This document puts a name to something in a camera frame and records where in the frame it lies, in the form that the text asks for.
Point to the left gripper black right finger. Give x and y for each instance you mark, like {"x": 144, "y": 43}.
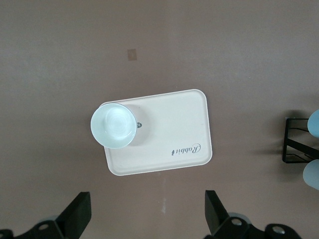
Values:
{"x": 216, "y": 214}

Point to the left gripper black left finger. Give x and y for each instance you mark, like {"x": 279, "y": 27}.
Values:
{"x": 74, "y": 216}

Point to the light blue plastic cup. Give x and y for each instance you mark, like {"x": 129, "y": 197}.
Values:
{"x": 314, "y": 124}

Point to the white ceramic bowl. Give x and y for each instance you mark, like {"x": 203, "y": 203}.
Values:
{"x": 113, "y": 125}

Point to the grey plastic cup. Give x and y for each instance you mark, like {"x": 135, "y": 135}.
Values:
{"x": 312, "y": 175}

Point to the beige rabbit print tray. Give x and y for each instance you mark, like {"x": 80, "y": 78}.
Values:
{"x": 172, "y": 119}

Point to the small brown tape patch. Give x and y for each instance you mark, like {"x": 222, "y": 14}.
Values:
{"x": 132, "y": 54}

